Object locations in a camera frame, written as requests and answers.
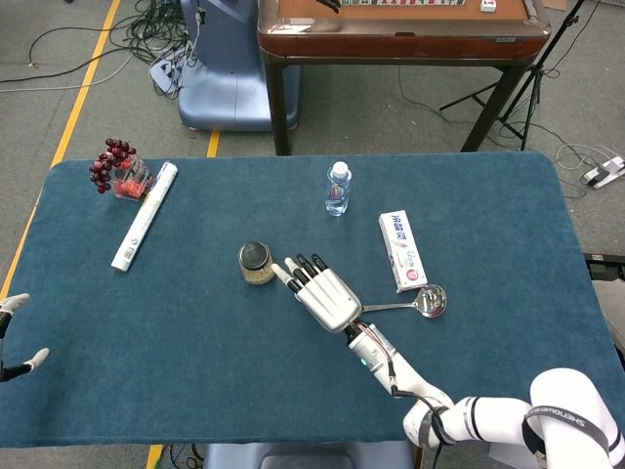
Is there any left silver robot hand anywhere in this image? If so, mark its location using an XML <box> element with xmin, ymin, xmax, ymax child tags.
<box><xmin>0</xmin><ymin>292</ymin><xmax>51</xmax><ymax>385</ymax></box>

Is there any brown mahjong table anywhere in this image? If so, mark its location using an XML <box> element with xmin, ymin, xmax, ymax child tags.
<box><xmin>257</xmin><ymin>0</ymin><xmax>552</xmax><ymax>156</ymax></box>

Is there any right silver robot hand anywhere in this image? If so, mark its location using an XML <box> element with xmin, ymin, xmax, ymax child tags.
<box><xmin>271</xmin><ymin>252</ymin><xmax>363</xmax><ymax>334</ymax></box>

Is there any white toothpaste box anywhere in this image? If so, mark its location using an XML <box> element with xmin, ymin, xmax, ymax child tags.
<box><xmin>378</xmin><ymin>210</ymin><xmax>429</xmax><ymax>294</ymax></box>

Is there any black flat device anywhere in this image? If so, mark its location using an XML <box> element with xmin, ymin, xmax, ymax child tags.
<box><xmin>583</xmin><ymin>251</ymin><xmax>625</xmax><ymax>282</ymax></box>

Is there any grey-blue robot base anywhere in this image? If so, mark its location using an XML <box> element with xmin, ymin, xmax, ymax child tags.
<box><xmin>202</xmin><ymin>441</ymin><xmax>415</xmax><ymax>469</ymax></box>

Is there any black tripod stand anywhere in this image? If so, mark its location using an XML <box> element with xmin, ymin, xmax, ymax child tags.
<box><xmin>438</xmin><ymin>0</ymin><xmax>587</xmax><ymax>151</ymax></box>

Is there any clear bag with red contents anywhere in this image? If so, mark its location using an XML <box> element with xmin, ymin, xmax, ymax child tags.
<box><xmin>110</xmin><ymin>155</ymin><xmax>158</xmax><ymax>201</ymax></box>

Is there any blue felt table cloth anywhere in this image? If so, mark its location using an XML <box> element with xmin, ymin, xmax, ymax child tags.
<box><xmin>0</xmin><ymin>151</ymin><xmax>616</xmax><ymax>448</ymax></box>

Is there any metal ladle with black handle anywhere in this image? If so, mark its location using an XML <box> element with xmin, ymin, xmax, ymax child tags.
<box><xmin>360</xmin><ymin>283</ymin><xmax>447</xmax><ymax>320</ymax></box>

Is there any clear plastic water bottle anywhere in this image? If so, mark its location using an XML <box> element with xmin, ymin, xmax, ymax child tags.
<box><xmin>324</xmin><ymin>161</ymin><xmax>354</xmax><ymax>218</ymax></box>

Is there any row of face-up mahjong tiles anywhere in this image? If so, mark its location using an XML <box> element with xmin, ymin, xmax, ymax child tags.
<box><xmin>340</xmin><ymin>0</ymin><xmax>466</xmax><ymax>8</ymax></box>

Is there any black floor cable bundle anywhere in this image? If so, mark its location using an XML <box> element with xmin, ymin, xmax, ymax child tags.
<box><xmin>109</xmin><ymin>0</ymin><xmax>196</xmax><ymax>102</ymax></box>

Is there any grain jar with black lid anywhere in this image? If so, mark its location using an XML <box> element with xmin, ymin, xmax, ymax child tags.
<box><xmin>237</xmin><ymin>240</ymin><xmax>277</xmax><ymax>286</ymax></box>

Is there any white power strip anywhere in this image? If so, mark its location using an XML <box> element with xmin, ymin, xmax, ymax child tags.
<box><xmin>148</xmin><ymin>46</ymin><xmax>189</xmax><ymax>94</ymax></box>
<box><xmin>580</xmin><ymin>155</ymin><xmax>625</xmax><ymax>188</ymax></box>

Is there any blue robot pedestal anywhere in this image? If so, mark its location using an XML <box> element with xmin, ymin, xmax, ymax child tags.
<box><xmin>177</xmin><ymin>0</ymin><xmax>303</xmax><ymax>132</ymax></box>

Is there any white wrap roll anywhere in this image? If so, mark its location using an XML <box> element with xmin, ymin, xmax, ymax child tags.
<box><xmin>110</xmin><ymin>161</ymin><xmax>179</xmax><ymax>274</ymax></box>

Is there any dark red grape bunch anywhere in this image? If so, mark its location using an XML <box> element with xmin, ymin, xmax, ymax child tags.
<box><xmin>88</xmin><ymin>138</ymin><xmax>138</xmax><ymax>195</ymax></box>

